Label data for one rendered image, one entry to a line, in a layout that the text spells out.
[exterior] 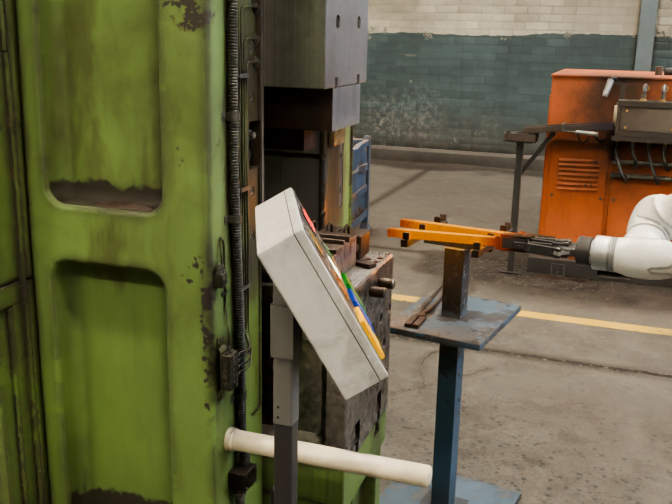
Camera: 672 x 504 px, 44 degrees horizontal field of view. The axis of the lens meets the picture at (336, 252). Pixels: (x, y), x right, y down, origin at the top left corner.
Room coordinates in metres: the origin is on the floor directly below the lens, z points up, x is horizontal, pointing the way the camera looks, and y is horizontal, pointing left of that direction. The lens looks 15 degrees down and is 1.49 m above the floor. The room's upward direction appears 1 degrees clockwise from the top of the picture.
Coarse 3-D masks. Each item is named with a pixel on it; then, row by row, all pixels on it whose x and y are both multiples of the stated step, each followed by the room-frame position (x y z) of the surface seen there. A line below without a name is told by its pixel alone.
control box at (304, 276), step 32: (288, 192) 1.50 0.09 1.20; (256, 224) 1.39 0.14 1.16; (288, 224) 1.27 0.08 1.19; (288, 256) 1.20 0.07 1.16; (320, 256) 1.23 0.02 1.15; (288, 288) 1.20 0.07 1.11; (320, 288) 1.21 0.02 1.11; (320, 320) 1.21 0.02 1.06; (352, 320) 1.21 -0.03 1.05; (320, 352) 1.21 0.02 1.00; (352, 352) 1.21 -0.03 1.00; (352, 384) 1.21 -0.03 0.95
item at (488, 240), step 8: (392, 232) 2.32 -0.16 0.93; (400, 232) 2.31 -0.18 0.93; (416, 232) 2.29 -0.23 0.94; (424, 232) 2.28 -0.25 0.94; (432, 232) 2.27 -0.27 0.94; (440, 232) 2.27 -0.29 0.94; (448, 232) 2.27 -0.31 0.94; (432, 240) 2.27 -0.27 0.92; (440, 240) 2.26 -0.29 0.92; (448, 240) 2.25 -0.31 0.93; (456, 240) 2.23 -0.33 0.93; (464, 240) 2.22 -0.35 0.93; (472, 240) 2.21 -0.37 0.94; (480, 240) 2.20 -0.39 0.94; (488, 240) 2.19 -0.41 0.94; (496, 240) 2.17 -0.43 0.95; (496, 248) 2.17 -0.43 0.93; (504, 248) 2.18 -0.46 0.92
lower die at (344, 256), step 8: (320, 232) 2.04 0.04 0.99; (328, 232) 2.04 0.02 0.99; (328, 240) 1.94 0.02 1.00; (336, 240) 1.93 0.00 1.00; (344, 240) 1.93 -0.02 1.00; (352, 240) 1.99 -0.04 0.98; (328, 248) 1.89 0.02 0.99; (336, 248) 1.89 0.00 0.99; (344, 248) 1.93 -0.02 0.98; (352, 248) 1.99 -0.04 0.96; (336, 256) 1.88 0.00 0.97; (344, 256) 1.94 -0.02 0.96; (352, 256) 2.00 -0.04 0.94; (344, 264) 1.94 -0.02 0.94; (352, 264) 2.00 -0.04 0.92; (344, 272) 1.94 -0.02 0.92
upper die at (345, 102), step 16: (272, 96) 1.88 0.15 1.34; (288, 96) 1.87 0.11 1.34; (304, 96) 1.86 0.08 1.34; (320, 96) 1.84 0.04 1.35; (336, 96) 1.86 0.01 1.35; (352, 96) 1.97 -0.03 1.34; (272, 112) 1.88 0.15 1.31; (288, 112) 1.87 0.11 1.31; (304, 112) 1.86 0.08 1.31; (320, 112) 1.84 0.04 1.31; (336, 112) 1.86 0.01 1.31; (352, 112) 1.97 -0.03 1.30; (288, 128) 1.87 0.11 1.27; (304, 128) 1.86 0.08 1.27; (320, 128) 1.84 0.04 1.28; (336, 128) 1.86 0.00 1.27
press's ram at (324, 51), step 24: (264, 0) 1.83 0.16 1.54; (288, 0) 1.82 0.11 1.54; (312, 0) 1.80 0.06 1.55; (336, 0) 1.85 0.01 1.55; (360, 0) 2.01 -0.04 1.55; (264, 24) 1.83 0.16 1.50; (288, 24) 1.82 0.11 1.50; (312, 24) 1.80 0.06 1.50; (336, 24) 1.86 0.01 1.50; (360, 24) 2.01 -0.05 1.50; (264, 48) 1.83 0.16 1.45; (288, 48) 1.82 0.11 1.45; (312, 48) 1.80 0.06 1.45; (336, 48) 1.85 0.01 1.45; (360, 48) 2.02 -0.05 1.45; (264, 72) 1.83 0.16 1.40; (288, 72) 1.82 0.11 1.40; (312, 72) 1.80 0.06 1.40; (336, 72) 1.86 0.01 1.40; (360, 72) 2.02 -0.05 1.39
